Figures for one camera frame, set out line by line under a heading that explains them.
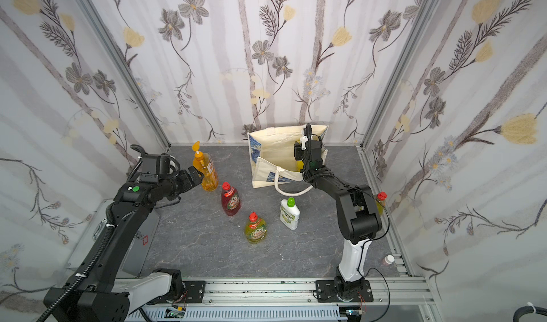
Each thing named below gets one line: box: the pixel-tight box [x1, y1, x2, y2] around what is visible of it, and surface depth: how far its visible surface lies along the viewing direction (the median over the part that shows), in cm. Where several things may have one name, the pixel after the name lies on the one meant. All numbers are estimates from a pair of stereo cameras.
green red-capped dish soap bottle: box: [245, 211, 268, 244], surface depth 80 cm
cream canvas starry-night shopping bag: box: [247, 125, 330, 197], surface depth 91 cm
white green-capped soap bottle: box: [279, 196, 300, 231], surface depth 81 cm
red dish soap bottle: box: [221, 181, 241, 216], surface depth 87 cm
